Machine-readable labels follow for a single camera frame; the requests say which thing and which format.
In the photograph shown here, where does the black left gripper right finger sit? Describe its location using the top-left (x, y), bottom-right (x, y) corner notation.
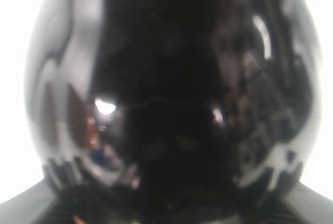
top-left (270, 180), bottom-right (332, 223)

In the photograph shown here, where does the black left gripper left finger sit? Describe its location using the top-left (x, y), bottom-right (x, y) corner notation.
top-left (1, 178), bottom-right (62, 223)

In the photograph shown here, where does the dark soy sauce bottle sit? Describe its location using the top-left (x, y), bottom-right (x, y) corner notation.
top-left (24, 0), bottom-right (321, 223)

